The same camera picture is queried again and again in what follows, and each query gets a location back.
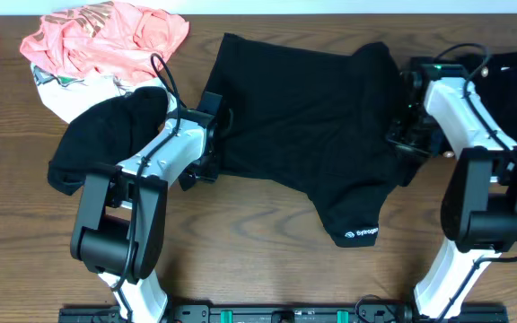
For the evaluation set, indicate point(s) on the black t-shirt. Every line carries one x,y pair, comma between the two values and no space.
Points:
315,122

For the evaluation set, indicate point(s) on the white printed shirt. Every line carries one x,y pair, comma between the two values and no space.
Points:
70,94

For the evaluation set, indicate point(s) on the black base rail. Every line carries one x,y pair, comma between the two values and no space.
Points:
368,311

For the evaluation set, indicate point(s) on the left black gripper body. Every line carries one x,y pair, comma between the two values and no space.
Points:
214,140

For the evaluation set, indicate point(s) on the black cardigan with gold buttons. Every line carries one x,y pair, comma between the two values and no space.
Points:
514,98

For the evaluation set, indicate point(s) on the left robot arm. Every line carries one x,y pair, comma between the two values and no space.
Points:
119,227

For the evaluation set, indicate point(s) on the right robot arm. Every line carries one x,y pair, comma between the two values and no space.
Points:
479,207

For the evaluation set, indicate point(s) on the black garment under pile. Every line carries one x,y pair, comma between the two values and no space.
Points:
108,132

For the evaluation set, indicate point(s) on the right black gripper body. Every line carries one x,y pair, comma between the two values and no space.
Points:
416,132

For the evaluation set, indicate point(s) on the pink crumpled shirt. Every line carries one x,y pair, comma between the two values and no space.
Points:
109,38

